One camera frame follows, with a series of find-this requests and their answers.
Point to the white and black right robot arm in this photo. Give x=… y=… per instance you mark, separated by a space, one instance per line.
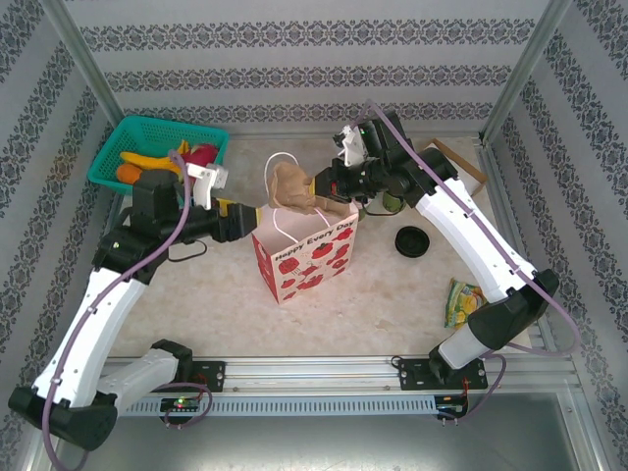
x=471 y=235

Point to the orange toy carrot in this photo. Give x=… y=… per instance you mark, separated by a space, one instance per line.
x=127 y=174

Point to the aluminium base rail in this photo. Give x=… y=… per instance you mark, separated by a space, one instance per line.
x=314 y=373

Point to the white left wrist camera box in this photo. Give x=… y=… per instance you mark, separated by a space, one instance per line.
x=206 y=184

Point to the yellow green candy packet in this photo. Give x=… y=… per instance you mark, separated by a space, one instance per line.
x=461 y=301

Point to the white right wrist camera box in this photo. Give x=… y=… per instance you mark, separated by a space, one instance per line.
x=352 y=147

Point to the teal plastic basket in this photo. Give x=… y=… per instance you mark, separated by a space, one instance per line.
x=147 y=130

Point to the pink toy dragon fruit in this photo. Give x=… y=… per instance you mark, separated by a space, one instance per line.
x=206 y=152

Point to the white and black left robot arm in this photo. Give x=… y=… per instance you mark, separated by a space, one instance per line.
x=98 y=319

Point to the yellow toy banana bunch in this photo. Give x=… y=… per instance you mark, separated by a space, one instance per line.
x=142 y=158

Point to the right small circuit board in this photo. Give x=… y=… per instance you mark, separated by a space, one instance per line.
x=449 y=407

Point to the brown cardboard tray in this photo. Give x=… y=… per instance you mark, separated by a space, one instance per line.
x=471 y=167

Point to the left small circuit board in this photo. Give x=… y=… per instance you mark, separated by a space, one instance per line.
x=179 y=403

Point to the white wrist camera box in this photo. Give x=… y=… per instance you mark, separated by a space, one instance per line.
x=352 y=147
x=206 y=184

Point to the small circuit board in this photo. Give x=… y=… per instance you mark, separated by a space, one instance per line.
x=449 y=407
x=179 y=403

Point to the grey steel sheet panel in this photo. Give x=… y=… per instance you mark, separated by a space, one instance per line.
x=314 y=441

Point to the red and white paper bag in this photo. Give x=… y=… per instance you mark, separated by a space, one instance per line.
x=304 y=265

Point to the aluminium frame post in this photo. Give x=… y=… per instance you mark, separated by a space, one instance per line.
x=527 y=59
x=83 y=59

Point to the green paper cup black lid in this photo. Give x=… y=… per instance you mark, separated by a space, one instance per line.
x=392 y=202

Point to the white paper napkin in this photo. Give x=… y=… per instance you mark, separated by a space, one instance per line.
x=473 y=186

